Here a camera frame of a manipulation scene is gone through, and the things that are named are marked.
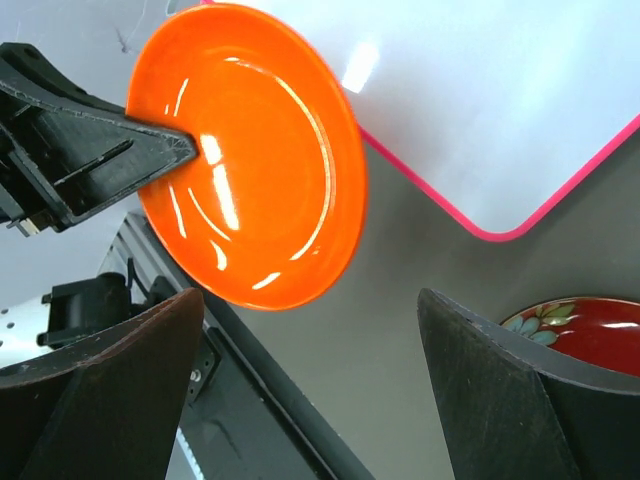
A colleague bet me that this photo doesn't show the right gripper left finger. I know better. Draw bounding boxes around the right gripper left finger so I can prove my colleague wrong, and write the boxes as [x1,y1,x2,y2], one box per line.
[1,288,204,479]

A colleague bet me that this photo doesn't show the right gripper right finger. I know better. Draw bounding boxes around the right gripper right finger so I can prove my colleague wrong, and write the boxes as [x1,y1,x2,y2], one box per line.
[418,289,639,479]

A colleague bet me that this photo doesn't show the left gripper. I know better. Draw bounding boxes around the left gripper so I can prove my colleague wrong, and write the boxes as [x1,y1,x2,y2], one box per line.
[1,42,198,235]

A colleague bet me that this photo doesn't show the red floral plate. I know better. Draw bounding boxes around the red floral plate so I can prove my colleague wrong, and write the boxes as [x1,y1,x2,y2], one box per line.
[500,296,639,376]

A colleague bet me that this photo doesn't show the orange plate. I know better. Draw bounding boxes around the orange plate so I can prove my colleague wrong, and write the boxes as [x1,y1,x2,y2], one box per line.
[126,3,368,311]

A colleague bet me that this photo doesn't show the pink framed whiteboard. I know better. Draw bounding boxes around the pink framed whiteboard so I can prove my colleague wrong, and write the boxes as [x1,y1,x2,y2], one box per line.
[199,0,640,244]

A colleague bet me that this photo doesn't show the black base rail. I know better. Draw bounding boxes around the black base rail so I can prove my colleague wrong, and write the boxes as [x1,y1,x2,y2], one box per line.
[109,209,376,480]

